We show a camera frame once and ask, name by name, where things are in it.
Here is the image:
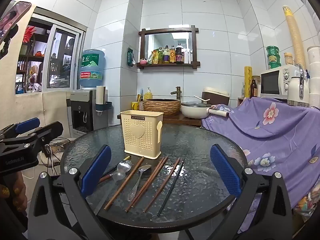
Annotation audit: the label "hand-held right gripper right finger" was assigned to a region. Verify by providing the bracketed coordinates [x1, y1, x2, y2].
[210, 144, 295, 240]

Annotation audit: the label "bronze faucet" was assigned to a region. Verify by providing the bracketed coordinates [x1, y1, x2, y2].
[170, 86, 181, 100]

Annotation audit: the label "stack of white cups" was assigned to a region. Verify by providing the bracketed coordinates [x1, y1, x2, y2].
[306, 45, 320, 108]

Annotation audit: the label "black spoon wooden handle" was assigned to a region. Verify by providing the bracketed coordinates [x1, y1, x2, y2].
[98, 160, 133, 183]

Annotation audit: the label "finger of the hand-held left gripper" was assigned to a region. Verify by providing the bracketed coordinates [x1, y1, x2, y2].
[17, 121, 64, 146]
[0, 118, 41, 141]

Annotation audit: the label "yellow snack packet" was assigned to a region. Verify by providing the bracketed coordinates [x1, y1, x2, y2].
[147, 50, 160, 64]

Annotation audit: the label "red artificial flower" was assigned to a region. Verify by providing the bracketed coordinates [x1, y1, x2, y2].
[23, 26, 37, 43]

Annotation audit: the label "dark wooden wall shelf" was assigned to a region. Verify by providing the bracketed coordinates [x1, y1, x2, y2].
[136, 25, 199, 70]

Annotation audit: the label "metal spoon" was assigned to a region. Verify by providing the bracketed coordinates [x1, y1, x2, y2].
[127, 164, 152, 202]
[112, 171, 126, 182]

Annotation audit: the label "brown and white rice cooker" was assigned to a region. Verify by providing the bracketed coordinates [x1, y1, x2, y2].
[194, 87, 230, 107]

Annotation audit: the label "blue water bottle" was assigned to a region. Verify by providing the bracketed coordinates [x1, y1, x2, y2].
[79, 49, 106, 88]

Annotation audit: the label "cream plastic utensil holder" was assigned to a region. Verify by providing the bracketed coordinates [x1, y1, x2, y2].
[120, 110, 164, 160]

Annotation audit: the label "yellow roll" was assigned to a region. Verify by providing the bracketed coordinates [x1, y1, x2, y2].
[244, 66, 253, 98]

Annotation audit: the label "brown chopsticks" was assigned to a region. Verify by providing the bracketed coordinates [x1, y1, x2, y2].
[157, 159, 185, 217]

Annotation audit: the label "grey water dispenser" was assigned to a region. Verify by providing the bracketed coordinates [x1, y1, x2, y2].
[66, 89, 108, 137]

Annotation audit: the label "brown wooden chopstick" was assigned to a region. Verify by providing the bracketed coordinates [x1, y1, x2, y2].
[131, 156, 169, 208]
[125, 156, 166, 213]
[143, 157, 181, 213]
[103, 156, 145, 211]

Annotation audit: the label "white microwave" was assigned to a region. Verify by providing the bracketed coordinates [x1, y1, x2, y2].
[260, 64, 300, 100]

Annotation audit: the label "person's left hand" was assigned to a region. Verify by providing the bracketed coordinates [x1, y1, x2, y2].
[0, 172, 28, 213]

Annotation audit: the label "purple floral cloth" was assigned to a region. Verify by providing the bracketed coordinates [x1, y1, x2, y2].
[201, 96, 320, 233]

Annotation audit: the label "dark soy sauce bottle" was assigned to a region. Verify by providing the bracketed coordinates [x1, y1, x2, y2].
[175, 43, 183, 64]

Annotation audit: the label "tall stack of paper cups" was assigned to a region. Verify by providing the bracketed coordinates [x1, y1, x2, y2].
[282, 5, 307, 68]

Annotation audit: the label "sliding window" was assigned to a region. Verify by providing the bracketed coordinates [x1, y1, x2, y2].
[15, 6, 88, 95]

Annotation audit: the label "white cup dispenser tube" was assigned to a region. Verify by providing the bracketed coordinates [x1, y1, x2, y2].
[96, 85, 106, 105]

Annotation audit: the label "white pan with glass lid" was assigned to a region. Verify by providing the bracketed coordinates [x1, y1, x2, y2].
[180, 101, 229, 120]

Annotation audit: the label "pink smartphone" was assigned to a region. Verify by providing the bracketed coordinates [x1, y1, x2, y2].
[0, 1, 32, 44]

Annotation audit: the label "white kettle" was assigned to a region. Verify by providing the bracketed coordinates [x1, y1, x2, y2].
[287, 64, 310, 107]

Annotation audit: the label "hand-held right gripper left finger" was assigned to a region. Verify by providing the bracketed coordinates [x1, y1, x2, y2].
[27, 144, 118, 240]

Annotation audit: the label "green hanging packet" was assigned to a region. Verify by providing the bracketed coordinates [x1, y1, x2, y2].
[127, 47, 137, 67]

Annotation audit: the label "black phone mount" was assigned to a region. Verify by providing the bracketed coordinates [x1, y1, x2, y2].
[0, 24, 19, 60]

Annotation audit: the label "woven pattern basin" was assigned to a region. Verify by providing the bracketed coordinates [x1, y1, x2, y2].
[143, 99, 181, 117]

